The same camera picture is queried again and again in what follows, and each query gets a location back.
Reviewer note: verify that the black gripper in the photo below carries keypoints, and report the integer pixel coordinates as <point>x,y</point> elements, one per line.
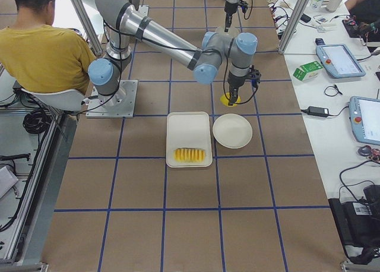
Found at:
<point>235,83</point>

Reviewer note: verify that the yellow lemon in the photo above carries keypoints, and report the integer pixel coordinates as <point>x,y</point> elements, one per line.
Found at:
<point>225,99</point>

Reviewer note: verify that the white round plate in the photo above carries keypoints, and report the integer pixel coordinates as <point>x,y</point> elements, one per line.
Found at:
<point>232,131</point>

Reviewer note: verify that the white rectangular tray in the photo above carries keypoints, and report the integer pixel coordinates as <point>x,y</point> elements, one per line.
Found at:
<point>188,130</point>

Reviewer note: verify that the green white carton box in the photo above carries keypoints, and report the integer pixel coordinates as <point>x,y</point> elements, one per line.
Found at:
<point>307,71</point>

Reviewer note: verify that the sliced yellow fruit pieces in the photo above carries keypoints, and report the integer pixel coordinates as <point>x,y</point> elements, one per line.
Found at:
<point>189,155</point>

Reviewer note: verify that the black power adapter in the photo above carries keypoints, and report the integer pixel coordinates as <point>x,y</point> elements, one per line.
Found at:
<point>318,111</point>

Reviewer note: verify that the blue teach pendant upper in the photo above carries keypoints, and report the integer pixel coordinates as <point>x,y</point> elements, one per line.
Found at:
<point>338,61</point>

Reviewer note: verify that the blue teach pendant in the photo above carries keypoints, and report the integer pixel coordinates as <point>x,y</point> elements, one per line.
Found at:
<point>364,118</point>
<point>338,61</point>

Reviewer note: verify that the blue teach pendant lower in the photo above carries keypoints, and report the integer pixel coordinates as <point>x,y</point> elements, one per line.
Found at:
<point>364,118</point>

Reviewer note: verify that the white chair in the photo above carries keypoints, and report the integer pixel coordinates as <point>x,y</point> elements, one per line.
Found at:
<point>67,100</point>

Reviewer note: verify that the black equipment case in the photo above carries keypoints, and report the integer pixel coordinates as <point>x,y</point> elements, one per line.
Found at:
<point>358,224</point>

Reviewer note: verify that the person in yellow shirt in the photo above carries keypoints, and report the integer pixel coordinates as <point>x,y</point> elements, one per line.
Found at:
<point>41,57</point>

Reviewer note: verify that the right aluminium frame post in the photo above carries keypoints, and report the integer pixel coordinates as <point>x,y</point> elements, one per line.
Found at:
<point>298,10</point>

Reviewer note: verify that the aluminium frame post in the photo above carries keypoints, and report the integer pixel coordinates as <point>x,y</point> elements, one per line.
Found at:
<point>298,10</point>
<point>88,27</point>

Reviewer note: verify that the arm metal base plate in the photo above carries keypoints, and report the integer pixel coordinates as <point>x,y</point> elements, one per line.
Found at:
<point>121,105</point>

